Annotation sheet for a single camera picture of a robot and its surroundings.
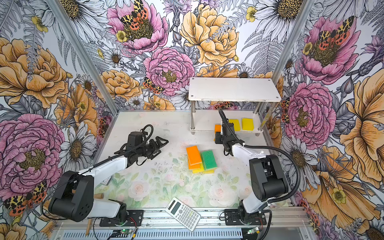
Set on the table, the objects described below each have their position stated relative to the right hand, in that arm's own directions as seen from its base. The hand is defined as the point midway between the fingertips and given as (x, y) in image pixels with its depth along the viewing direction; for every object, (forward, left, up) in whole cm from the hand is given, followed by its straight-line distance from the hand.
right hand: (219, 137), depth 95 cm
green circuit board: (-47, +51, -10) cm, 70 cm away
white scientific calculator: (-40, +22, -7) cm, 46 cm away
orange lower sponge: (-11, +16, -2) cm, 19 cm away
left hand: (-9, +32, +2) cm, 34 cm away
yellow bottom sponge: (-19, +12, -6) cm, 23 cm away
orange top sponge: (+8, 0, -2) cm, 8 cm away
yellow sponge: (+12, -22, -3) cm, 25 cm away
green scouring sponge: (-14, +8, -3) cm, 16 cm away
